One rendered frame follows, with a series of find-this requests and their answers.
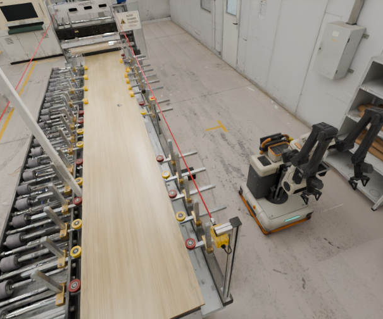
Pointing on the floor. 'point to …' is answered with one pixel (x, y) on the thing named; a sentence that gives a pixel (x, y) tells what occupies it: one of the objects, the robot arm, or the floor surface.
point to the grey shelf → (375, 87)
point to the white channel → (25, 114)
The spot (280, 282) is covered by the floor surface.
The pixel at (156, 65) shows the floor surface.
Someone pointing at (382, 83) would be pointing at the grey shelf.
